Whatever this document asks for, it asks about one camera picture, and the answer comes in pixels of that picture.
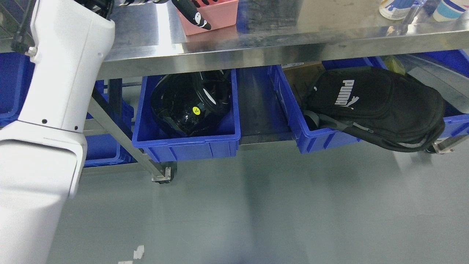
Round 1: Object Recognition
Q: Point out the blue bin far left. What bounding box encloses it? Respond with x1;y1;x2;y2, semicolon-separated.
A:
0;52;35;127

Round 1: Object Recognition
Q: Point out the black Puma backpack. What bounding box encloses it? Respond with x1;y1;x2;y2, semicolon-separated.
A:
303;66;446;153

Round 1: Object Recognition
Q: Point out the blue bin with backpack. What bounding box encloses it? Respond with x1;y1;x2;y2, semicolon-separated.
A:
267;56;387;154

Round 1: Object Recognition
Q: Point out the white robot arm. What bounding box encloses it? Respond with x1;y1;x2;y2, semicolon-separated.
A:
0;0;115;264

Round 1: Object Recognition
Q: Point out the pink plastic storage box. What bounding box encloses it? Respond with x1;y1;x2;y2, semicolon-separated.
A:
177;0;239;36

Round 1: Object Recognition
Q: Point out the blue bin lower left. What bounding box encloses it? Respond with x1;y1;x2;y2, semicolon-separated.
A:
84;80;134;168

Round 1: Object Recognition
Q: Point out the black glossy helmet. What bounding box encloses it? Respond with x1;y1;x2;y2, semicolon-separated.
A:
150;70;232;138

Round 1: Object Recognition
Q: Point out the white blue bottle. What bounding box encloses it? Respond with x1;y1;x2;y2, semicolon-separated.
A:
378;0;415;21

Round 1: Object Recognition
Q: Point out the blue bin with helmet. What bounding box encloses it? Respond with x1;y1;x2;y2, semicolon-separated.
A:
132;70;241;162

